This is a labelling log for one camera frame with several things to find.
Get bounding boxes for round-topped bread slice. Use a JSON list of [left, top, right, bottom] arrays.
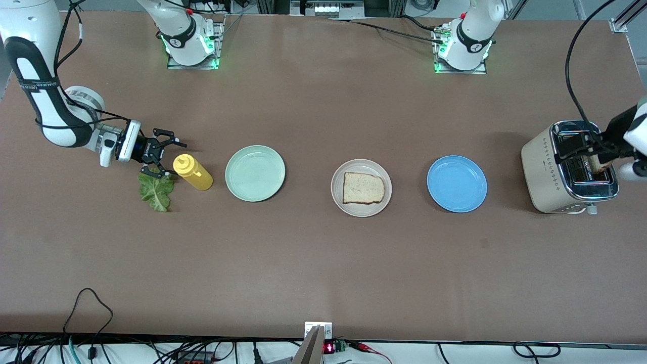
[[589, 154, 615, 175]]

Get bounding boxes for long black table cable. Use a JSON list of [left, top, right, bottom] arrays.
[[323, 18, 445, 43]]

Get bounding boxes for cream and chrome toaster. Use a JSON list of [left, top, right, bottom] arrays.
[[521, 120, 620, 215]]

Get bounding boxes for blue plate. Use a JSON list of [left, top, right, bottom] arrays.
[[427, 155, 488, 213]]

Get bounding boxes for looped thin black cable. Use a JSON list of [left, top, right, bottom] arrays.
[[63, 288, 113, 334]]

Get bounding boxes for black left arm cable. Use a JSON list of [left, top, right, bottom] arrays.
[[565, 0, 615, 140]]

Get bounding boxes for mint green plate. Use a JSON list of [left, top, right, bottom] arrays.
[[225, 145, 286, 203]]

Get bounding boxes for tangled cable bundle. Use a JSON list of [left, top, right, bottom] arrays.
[[0, 331, 304, 364]]

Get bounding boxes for grey metal bar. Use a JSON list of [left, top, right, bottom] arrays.
[[292, 326, 324, 364]]

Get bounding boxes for white power unit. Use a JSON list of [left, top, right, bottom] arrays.
[[291, 0, 365, 19]]

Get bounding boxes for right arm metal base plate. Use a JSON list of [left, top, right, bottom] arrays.
[[167, 20, 225, 70]]

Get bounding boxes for coiled black cable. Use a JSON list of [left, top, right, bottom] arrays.
[[513, 342, 562, 359]]

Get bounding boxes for beige plate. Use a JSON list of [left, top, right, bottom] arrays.
[[331, 159, 393, 218]]

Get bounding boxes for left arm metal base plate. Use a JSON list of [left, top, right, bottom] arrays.
[[434, 25, 488, 75]]

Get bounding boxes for yellow mustard squeeze bottle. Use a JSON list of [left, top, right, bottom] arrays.
[[173, 154, 214, 192]]

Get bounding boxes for aluminium frame corner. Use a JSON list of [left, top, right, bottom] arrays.
[[609, 0, 647, 34]]

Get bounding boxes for small white metal bracket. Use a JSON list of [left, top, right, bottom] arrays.
[[304, 322, 333, 340]]

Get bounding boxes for green lettuce leaf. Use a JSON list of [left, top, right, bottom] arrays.
[[137, 167, 175, 213]]

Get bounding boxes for square-cornered bread slice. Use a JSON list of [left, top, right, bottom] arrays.
[[343, 172, 386, 205]]

